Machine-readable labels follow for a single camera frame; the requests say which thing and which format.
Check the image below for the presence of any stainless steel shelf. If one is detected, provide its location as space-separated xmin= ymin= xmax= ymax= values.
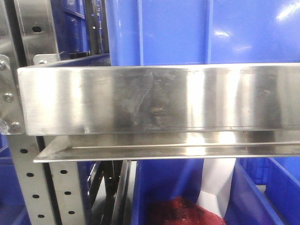
xmin=18 ymin=63 xmax=300 ymax=163

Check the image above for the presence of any perforated steel shelf upright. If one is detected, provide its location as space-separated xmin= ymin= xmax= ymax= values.
xmin=0 ymin=0 xmax=91 ymax=225

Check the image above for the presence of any lower blue plastic bin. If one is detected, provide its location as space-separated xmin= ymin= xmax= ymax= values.
xmin=131 ymin=159 xmax=283 ymax=225

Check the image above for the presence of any blue plastic bin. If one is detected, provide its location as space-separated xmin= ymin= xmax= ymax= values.
xmin=105 ymin=0 xmax=300 ymax=66
xmin=131 ymin=159 xmax=283 ymax=225

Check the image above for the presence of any upper blue plastic bin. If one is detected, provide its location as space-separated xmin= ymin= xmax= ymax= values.
xmin=105 ymin=0 xmax=300 ymax=66

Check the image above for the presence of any white plastic item in bin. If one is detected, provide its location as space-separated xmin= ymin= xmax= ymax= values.
xmin=197 ymin=158 xmax=236 ymax=218

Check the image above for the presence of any red mesh bag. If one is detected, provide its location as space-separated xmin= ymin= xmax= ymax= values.
xmin=145 ymin=196 xmax=226 ymax=225

